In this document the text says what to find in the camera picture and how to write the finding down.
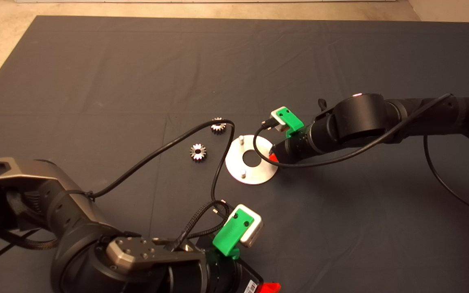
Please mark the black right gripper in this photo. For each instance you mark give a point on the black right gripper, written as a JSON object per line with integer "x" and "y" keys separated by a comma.
{"x": 287, "y": 150}

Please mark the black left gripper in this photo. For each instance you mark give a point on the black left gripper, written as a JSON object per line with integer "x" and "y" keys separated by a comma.
{"x": 240, "y": 274}

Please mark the small steel planetary gear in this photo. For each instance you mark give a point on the small steel planetary gear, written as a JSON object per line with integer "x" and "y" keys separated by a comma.
{"x": 218, "y": 128}
{"x": 198, "y": 152}

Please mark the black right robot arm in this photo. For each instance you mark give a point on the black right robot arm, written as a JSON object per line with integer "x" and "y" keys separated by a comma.
{"x": 360, "y": 118}

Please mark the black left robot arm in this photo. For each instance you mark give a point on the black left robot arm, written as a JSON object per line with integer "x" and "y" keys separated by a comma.
{"x": 67, "y": 219}

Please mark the round metal carrier plate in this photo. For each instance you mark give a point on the round metal carrier plate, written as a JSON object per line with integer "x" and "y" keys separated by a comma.
{"x": 255, "y": 175}

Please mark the dark grey table cloth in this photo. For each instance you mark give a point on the dark grey table cloth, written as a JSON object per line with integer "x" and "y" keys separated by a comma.
{"x": 340, "y": 61}

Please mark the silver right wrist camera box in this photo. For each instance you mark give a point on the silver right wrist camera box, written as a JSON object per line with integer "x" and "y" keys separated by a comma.
{"x": 277, "y": 120}

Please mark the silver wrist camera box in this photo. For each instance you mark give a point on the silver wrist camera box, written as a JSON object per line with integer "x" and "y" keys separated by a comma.
{"x": 277, "y": 120}
{"x": 256, "y": 232}

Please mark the green right camera mount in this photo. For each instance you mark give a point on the green right camera mount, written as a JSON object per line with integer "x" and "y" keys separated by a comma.
{"x": 291, "y": 120}

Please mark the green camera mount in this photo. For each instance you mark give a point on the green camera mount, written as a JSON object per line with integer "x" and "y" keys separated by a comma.
{"x": 291, "y": 120}
{"x": 232, "y": 232}

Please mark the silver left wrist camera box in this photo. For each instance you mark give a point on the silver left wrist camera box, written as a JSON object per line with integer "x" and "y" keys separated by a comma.
{"x": 256, "y": 232}

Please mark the green left camera mount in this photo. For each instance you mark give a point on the green left camera mount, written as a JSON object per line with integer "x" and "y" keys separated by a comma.
{"x": 232, "y": 232}

